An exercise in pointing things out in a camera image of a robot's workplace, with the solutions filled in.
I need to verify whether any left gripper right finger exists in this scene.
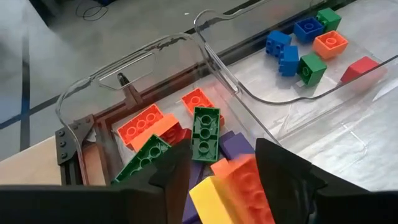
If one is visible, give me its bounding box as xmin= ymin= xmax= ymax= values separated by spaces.
xmin=255 ymin=139 xmax=398 ymax=224

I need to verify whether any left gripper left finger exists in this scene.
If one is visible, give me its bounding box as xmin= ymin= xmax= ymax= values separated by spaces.
xmin=93 ymin=139 xmax=193 ymax=224

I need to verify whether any long green block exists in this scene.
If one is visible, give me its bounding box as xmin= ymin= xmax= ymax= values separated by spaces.
xmin=190 ymin=106 xmax=221 ymax=163
xmin=113 ymin=134 xmax=172 ymax=185

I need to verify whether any long yellow block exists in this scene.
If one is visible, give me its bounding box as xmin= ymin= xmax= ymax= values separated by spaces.
xmin=188 ymin=175 xmax=234 ymax=224

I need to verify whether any long light orange block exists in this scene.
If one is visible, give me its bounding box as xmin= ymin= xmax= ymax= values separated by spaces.
xmin=130 ymin=113 xmax=180 ymax=153

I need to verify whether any long red block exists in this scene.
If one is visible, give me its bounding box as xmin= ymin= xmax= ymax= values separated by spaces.
xmin=160 ymin=123 xmax=192 ymax=147

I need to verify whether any long purple block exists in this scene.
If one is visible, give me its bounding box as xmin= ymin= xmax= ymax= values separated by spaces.
xmin=219 ymin=130 xmax=256 ymax=161

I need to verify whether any small green block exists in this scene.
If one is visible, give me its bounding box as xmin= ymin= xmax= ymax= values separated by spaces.
xmin=315 ymin=7 xmax=342 ymax=33
xmin=297 ymin=52 xmax=328 ymax=88

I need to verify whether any small red block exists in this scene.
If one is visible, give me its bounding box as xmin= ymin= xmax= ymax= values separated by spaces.
xmin=340 ymin=55 xmax=388 ymax=85

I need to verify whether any small orange block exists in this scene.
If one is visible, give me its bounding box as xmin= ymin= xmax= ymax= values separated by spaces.
xmin=312 ymin=30 xmax=349 ymax=60

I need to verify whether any clear plastic bin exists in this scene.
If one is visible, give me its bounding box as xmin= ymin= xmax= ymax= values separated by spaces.
xmin=193 ymin=0 xmax=398 ymax=106
xmin=55 ymin=30 xmax=280 ymax=187

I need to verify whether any black cable coil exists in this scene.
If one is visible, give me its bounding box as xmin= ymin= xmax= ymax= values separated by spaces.
xmin=75 ymin=0 xmax=109 ymax=22

